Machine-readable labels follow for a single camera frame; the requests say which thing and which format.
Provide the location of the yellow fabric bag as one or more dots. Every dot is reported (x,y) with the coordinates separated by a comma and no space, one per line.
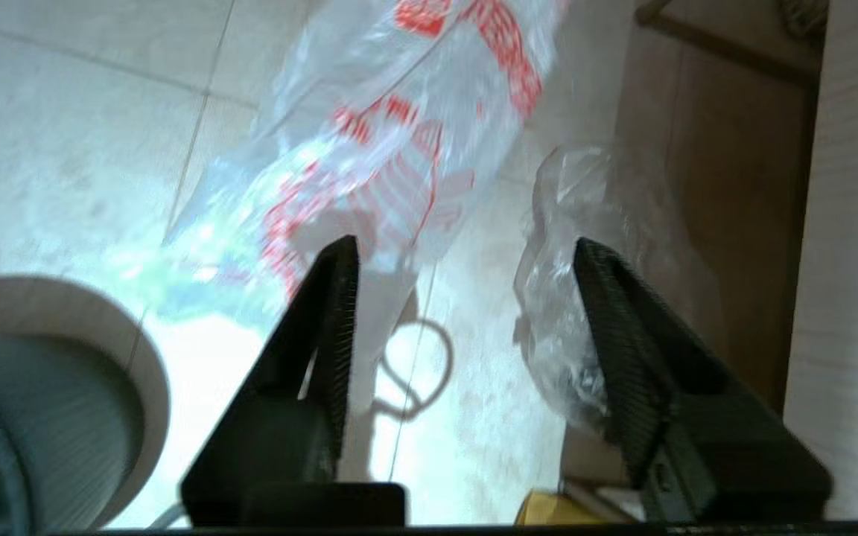
(548,510)

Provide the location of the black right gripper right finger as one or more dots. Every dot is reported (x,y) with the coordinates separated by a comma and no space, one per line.
(697,447)

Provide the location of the white red bag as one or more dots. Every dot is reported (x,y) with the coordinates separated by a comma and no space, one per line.
(399,149)

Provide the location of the clear plastic bag dark contents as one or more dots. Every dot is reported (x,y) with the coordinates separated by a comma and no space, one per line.
(570,260)

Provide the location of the black round trash bin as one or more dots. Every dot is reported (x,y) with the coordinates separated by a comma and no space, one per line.
(64,417)

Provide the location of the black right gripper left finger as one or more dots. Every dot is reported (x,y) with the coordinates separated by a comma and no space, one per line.
(280,424)

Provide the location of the brown metal table frame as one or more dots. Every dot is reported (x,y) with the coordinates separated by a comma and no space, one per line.
(727,48)

